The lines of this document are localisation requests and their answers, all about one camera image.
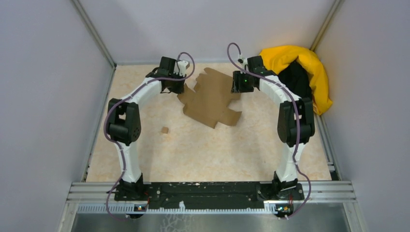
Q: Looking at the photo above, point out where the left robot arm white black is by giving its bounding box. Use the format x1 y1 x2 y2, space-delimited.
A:
103 57 194 201

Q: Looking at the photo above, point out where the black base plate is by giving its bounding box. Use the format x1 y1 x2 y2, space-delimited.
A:
114 181 305 210

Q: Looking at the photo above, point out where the aluminium front rail frame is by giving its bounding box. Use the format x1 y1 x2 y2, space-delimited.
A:
59 181 367 232

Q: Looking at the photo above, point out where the small brown cardboard scrap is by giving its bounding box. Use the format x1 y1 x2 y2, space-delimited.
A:
161 127 169 134

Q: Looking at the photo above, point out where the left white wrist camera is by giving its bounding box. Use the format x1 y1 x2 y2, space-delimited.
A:
176 60 190 77

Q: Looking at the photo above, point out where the black cloth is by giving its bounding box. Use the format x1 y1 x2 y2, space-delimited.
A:
278 60 313 103

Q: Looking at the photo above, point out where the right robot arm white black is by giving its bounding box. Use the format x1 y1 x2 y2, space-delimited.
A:
231 55 315 201

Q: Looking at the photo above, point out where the right corner aluminium post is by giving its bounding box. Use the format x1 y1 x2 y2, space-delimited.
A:
310 0 345 52

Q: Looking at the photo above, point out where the brown cardboard box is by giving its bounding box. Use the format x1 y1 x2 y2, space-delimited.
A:
177 68 242 128

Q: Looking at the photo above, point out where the yellow cloth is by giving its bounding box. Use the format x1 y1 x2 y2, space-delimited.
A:
259 45 333 115

